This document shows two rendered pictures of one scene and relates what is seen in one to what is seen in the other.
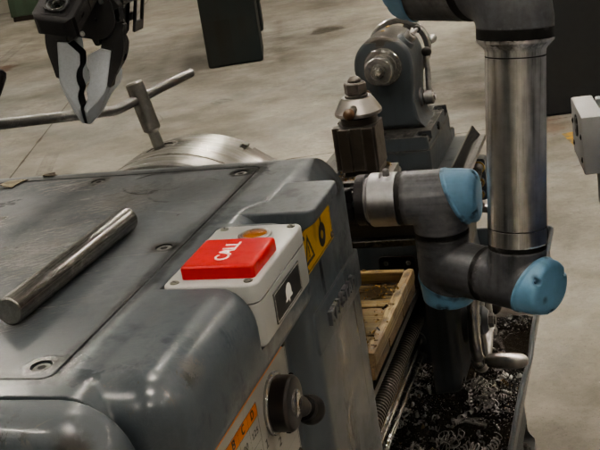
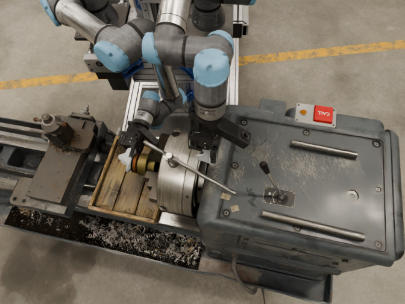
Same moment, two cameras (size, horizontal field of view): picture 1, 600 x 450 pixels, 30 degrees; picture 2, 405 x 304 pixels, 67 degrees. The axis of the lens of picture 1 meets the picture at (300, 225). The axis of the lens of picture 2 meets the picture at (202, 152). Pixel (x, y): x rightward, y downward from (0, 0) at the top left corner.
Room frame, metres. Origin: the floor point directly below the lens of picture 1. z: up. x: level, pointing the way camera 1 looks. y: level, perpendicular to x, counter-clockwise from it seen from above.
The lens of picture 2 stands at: (1.24, 0.58, 2.14)
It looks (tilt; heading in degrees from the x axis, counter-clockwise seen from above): 64 degrees down; 271
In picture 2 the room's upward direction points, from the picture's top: 7 degrees counter-clockwise
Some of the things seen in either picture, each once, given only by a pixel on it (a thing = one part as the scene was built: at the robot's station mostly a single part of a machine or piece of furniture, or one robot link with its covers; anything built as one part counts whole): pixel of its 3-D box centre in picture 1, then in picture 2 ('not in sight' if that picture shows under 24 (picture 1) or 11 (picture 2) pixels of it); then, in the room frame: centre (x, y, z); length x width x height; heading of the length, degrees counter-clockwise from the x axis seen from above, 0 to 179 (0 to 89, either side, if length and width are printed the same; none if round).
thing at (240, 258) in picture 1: (229, 262); (322, 114); (0.83, 0.06, 1.26); 0.06 x 0.06 x 0.02; 71
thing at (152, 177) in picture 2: not in sight; (156, 189); (1.43, 0.19, 1.09); 0.12 x 0.11 x 0.05; 71
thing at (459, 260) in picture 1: (454, 267); (156, 115); (1.43, -0.20, 0.98); 0.11 x 0.08 x 0.11; 39
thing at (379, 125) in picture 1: (358, 143); (58, 131); (1.83, -0.12, 1.07); 0.07 x 0.07 x 0.10; 71
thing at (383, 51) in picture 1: (392, 91); not in sight; (2.46, -0.25, 1.01); 0.30 x 0.20 x 0.29; 161
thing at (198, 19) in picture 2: not in sight; (208, 10); (1.15, -0.56, 1.21); 0.15 x 0.15 x 0.10
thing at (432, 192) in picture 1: (438, 198); (148, 105); (1.45, -0.19, 1.08); 0.11 x 0.08 x 0.09; 71
